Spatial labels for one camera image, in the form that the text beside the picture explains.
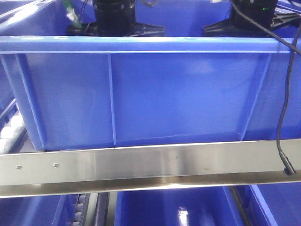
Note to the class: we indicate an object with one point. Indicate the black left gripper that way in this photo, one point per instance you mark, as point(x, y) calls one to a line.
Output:
point(113, 18)

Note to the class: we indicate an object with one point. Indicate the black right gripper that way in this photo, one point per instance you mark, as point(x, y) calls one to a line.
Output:
point(245, 17)

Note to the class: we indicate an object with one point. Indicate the blue bin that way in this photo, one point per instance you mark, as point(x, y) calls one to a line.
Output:
point(32, 211)
point(276, 204)
point(207, 206)

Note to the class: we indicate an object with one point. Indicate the blue bin lower middle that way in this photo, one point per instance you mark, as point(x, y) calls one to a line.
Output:
point(207, 206)

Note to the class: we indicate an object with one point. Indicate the blue bin lower right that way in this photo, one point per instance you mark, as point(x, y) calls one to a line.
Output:
point(276, 204)

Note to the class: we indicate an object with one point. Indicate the white roller track far left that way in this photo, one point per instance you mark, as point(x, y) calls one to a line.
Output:
point(11, 132)

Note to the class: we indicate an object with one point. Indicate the blue bin lower left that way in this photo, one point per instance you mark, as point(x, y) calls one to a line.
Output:
point(32, 211)

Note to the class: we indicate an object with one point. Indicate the steel front frame rail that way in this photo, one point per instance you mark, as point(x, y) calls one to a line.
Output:
point(147, 167)

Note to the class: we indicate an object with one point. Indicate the large blue plastic box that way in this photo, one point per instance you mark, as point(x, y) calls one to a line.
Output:
point(92, 92)

